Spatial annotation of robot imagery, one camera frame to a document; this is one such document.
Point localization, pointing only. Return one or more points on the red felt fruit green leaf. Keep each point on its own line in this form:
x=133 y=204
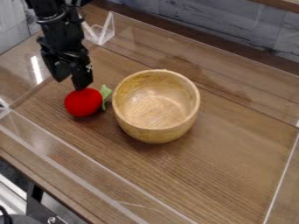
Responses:
x=86 y=102

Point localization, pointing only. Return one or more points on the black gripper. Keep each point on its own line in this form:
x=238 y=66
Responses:
x=63 y=52

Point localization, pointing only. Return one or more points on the black metal table leg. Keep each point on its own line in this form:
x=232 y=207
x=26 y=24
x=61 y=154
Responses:
x=35 y=192

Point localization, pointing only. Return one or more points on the clear acrylic corner bracket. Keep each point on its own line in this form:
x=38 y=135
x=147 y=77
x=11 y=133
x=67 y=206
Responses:
x=101 y=34

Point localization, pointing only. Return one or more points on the clear acrylic tray wall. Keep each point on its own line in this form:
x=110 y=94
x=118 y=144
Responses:
x=229 y=173

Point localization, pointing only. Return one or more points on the light wooden bowl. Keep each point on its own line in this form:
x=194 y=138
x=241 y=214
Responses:
x=157 y=104

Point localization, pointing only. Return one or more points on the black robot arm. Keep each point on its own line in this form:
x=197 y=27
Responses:
x=47 y=7

